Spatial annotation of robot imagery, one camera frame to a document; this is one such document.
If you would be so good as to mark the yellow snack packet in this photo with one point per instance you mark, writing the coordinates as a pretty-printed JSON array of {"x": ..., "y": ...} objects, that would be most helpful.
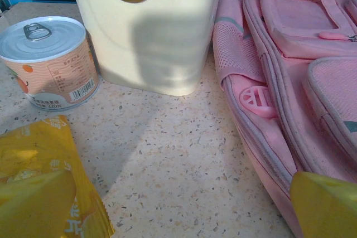
[{"x": 36, "y": 143}]

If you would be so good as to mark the pink student backpack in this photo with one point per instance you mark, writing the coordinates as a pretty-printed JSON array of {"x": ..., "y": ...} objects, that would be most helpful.
[{"x": 279, "y": 82}]

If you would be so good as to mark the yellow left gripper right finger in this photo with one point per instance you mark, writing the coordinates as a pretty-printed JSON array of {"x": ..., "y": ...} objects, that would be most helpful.
[{"x": 329, "y": 210}]

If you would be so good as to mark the cream knife block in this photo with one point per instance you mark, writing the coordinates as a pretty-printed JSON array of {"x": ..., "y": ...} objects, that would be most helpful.
[{"x": 156, "y": 40}]

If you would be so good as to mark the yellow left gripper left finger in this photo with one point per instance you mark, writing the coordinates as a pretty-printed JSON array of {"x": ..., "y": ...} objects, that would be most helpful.
[{"x": 33, "y": 207}]

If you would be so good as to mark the pull-tab fruit can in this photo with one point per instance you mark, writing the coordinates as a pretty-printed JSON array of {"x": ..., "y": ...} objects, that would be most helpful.
[{"x": 50, "y": 68}]

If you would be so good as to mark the blue table edge frame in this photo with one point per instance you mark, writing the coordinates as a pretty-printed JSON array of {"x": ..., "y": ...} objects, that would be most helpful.
[{"x": 42, "y": 0}]

